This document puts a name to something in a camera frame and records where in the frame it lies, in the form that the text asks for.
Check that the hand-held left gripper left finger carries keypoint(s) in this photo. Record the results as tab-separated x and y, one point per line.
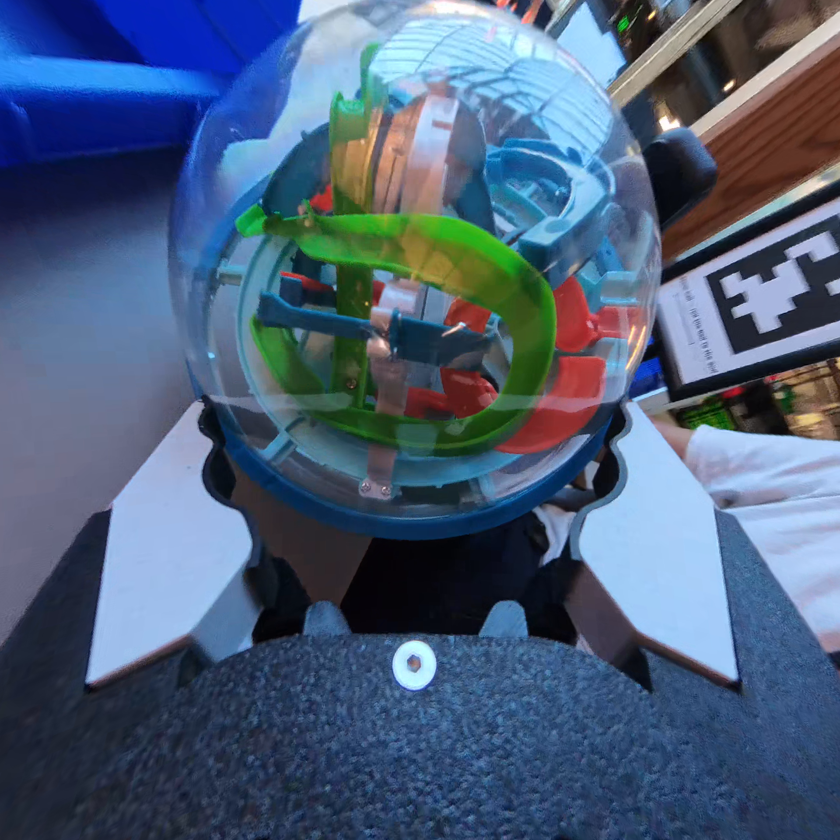
164	564

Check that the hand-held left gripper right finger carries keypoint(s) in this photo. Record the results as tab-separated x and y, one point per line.
663	564

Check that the clear plastic maze ball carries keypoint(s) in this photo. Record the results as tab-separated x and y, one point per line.
407	282

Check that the person's right forearm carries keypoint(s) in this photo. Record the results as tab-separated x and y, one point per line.
761	459

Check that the black mesh office chair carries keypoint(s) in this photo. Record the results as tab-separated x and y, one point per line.
686	174

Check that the person's white shirt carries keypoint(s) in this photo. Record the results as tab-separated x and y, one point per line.
794	571

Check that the person's dark trousers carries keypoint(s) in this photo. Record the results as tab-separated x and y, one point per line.
446	577

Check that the blue plastic bin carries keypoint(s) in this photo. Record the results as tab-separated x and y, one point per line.
98	85

